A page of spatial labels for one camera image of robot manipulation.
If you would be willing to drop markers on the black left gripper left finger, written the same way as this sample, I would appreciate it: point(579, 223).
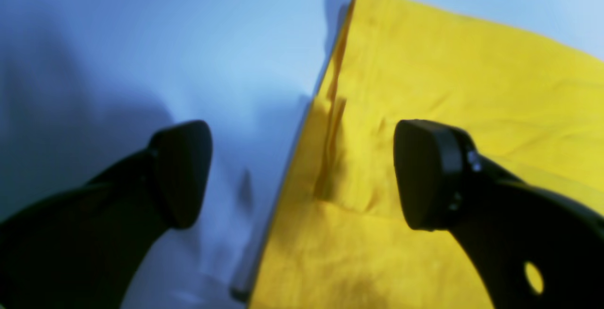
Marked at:
point(81, 248)

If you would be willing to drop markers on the orange T-shirt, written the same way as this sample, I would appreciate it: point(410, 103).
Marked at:
point(339, 240)

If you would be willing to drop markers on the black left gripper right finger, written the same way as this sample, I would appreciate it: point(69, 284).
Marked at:
point(532, 248)

